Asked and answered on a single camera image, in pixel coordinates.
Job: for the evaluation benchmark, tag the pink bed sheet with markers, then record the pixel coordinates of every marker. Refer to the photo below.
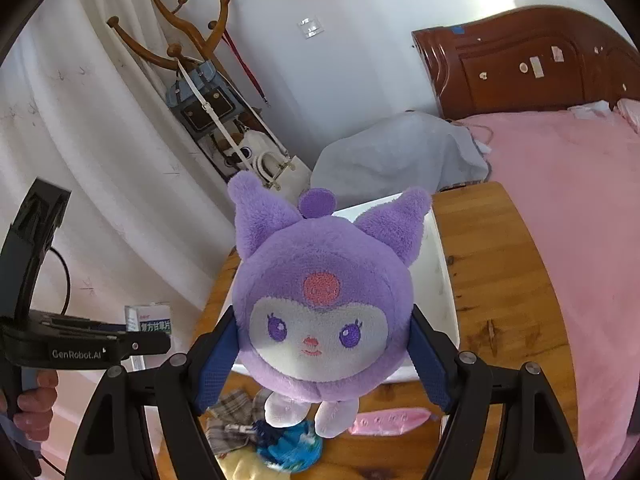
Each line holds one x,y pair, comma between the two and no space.
575,240

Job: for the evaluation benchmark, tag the white plastic storage box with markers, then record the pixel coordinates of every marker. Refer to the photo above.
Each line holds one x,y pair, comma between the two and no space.
445,280

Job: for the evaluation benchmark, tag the blue green scrunchie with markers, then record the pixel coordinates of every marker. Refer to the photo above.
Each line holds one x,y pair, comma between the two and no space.
292,447

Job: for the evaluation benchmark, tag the white patterned curtain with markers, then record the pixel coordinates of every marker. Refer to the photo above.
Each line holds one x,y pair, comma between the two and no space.
100,150

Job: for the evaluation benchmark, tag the purple plush toy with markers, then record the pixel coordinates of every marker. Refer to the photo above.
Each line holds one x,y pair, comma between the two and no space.
320,260

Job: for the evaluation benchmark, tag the grey cloth cover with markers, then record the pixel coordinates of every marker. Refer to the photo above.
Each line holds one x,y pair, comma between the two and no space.
390,160

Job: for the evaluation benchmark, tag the bear print bag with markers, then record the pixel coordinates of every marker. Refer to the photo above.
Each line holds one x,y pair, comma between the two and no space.
235,147

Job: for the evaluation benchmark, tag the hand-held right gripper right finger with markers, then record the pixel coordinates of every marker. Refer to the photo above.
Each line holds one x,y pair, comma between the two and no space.
430,360

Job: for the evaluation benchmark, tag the white wall switch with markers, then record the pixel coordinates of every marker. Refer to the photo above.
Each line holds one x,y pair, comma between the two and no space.
310,26

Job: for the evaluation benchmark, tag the yellow plush toy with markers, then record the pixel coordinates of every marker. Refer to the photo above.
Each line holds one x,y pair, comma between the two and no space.
250,467

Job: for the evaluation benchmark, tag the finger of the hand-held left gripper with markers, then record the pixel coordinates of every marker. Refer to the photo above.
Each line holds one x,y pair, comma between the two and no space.
90,324
145,345

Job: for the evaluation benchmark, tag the wooden coat rack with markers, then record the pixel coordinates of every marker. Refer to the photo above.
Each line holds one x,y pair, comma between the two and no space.
175,25

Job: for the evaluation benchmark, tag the brown wooden headboard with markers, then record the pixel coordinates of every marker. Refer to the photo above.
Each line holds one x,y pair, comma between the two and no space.
500,75

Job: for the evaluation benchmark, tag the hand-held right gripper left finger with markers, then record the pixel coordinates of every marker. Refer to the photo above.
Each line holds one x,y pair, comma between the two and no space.
217,360

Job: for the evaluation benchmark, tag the person's left hand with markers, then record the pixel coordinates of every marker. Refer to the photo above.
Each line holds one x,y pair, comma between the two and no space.
37,405

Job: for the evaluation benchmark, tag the blue black satchel bag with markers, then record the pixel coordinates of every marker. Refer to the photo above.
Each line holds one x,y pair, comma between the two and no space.
205,100

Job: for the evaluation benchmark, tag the white blue medicine box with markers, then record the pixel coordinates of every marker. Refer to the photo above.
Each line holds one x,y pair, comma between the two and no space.
152,319

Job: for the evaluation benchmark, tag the grey plaid fabric bow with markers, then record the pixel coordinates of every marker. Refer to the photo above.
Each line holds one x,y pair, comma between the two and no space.
232,417

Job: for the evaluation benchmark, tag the white handbag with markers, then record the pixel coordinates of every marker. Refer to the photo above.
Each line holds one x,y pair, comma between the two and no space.
295,175

